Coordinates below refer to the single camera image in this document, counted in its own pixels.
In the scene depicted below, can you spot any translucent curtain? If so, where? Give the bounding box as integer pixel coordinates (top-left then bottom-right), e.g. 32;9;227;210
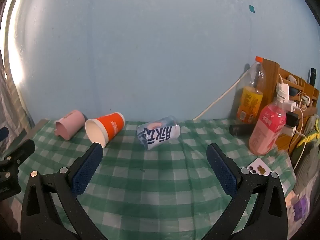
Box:
0;0;34;160

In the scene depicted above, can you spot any white power strip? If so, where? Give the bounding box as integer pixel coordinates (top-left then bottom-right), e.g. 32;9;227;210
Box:
282;100;301;136

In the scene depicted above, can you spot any pink drink bottle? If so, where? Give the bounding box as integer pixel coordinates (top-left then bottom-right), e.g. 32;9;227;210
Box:
248;84;287;155

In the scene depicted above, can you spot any purple packet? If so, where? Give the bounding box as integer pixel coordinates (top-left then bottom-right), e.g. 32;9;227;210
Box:
293;196;311;221

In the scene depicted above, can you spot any white cable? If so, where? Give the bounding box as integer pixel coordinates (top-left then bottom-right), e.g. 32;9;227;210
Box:
192;70;251;121

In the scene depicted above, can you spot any white smartphone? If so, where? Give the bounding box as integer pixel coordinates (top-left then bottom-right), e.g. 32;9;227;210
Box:
246;157;274;178

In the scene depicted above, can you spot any white charger plug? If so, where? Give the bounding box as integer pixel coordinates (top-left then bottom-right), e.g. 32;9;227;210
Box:
276;82;290;97

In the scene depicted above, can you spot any pink cup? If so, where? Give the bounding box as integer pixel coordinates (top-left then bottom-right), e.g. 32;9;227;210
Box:
54;109;86;140

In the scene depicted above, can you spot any orange paper cup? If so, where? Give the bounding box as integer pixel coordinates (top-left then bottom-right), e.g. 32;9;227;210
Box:
85;112;126;148

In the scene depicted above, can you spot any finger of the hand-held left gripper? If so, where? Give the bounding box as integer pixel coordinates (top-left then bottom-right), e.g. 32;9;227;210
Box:
0;139;36;201

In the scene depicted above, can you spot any green checkered tablecloth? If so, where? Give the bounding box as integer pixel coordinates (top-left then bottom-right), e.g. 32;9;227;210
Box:
7;119;297;240

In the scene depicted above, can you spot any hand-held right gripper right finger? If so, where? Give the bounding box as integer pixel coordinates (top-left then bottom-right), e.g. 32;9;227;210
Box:
206;143;288;240

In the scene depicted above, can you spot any wooden desk organizer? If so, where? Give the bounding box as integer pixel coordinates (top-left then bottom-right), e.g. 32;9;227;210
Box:
260;59;320;155

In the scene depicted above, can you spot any black remote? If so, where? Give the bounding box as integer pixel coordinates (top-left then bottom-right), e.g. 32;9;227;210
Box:
309;68;318;87

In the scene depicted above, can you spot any black cylinder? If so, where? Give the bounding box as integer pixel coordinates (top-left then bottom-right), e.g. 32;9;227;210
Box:
229;124;254;137

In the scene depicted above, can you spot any black power adapter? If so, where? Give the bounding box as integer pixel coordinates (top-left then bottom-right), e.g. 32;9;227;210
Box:
286;112;300;128

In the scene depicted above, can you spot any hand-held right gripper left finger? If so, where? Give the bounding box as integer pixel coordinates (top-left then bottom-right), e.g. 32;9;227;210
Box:
21;142;108;240

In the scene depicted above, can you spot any orange drink bottle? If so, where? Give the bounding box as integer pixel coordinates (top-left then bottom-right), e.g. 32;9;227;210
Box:
236;56;265;124

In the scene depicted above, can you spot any yellow green cloth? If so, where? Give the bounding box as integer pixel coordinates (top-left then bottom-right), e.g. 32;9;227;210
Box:
295;116;320;166

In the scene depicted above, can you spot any clear plastic cup blue print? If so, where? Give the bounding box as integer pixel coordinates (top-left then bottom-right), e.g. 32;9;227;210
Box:
136;116;181;151

